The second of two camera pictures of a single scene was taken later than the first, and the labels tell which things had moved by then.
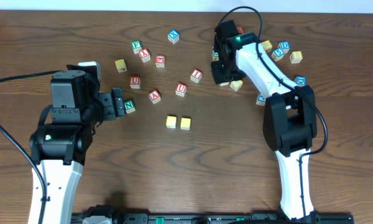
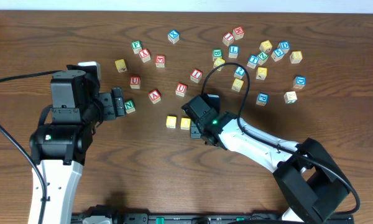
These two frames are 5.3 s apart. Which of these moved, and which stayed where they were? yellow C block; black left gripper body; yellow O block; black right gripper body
Moved: black right gripper body
Stayed: yellow O block; black left gripper body; yellow C block
